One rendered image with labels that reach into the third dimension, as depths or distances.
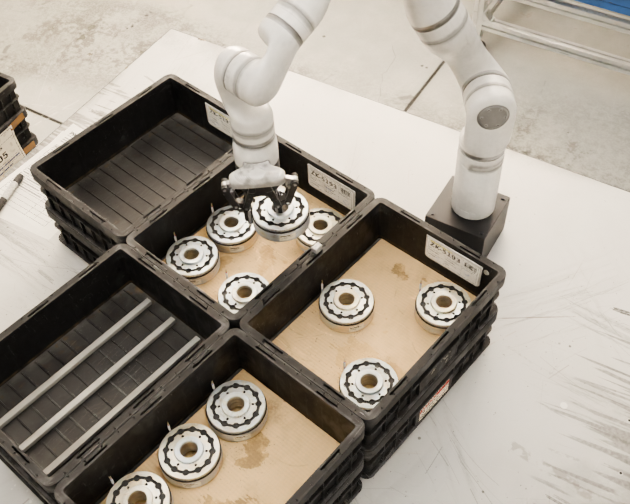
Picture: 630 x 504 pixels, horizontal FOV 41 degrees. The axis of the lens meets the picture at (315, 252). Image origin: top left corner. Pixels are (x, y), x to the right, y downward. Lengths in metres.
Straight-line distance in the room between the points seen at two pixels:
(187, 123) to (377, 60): 1.61
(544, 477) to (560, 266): 0.49
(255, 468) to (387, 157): 0.91
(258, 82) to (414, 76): 2.18
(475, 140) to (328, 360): 0.50
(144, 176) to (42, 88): 1.73
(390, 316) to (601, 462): 0.46
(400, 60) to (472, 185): 1.81
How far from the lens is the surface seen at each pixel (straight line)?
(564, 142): 3.22
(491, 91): 1.60
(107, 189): 1.89
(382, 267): 1.68
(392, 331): 1.59
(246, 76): 1.29
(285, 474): 1.45
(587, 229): 1.98
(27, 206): 2.10
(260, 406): 1.47
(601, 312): 1.84
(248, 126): 1.35
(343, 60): 3.50
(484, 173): 1.71
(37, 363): 1.65
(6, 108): 2.67
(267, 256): 1.70
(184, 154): 1.93
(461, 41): 1.51
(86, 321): 1.68
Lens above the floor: 2.14
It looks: 50 degrees down
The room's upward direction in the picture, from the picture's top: 3 degrees counter-clockwise
